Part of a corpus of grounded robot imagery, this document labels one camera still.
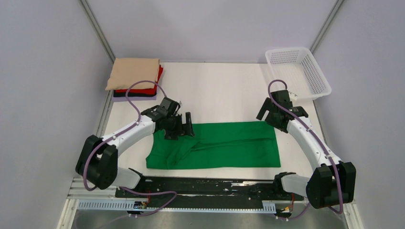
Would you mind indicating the folded beige t shirt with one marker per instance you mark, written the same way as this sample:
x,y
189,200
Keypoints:
x,y
127,71

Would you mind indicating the white plastic basket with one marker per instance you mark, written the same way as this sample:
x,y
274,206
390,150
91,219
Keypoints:
x,y
297,67

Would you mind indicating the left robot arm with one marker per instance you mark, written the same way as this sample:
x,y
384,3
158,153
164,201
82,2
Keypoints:
x,y
98,161

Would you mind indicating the corner metal strip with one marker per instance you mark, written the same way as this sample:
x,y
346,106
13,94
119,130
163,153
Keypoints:
x,y
97,28
326,25

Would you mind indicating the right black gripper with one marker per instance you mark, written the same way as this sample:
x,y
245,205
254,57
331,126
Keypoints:
x,y
267,106

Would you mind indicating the white slotted cable duct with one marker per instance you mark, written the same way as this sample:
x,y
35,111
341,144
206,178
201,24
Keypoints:
x,y
131,205

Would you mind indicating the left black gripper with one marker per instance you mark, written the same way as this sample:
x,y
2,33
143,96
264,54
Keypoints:
x,y
174,135

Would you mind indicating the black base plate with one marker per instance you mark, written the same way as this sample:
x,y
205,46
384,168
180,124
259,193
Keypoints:
x,y
186,192

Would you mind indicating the left corner metal strip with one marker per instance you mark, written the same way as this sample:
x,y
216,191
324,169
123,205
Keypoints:
x,y
97,28

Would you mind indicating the folded black t shirt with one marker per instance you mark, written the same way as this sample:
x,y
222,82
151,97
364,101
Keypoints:
x,y
130,94

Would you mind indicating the right corner metal strip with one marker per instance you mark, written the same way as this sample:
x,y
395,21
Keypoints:
x,y
326,25

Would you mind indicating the aluminium frame rail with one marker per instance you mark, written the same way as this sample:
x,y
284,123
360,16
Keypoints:
x,y
78,191

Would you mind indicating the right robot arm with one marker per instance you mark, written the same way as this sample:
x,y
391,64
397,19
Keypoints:
x,y
332,181

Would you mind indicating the green t shirt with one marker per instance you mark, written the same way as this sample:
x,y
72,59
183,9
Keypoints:
x,y
216,145

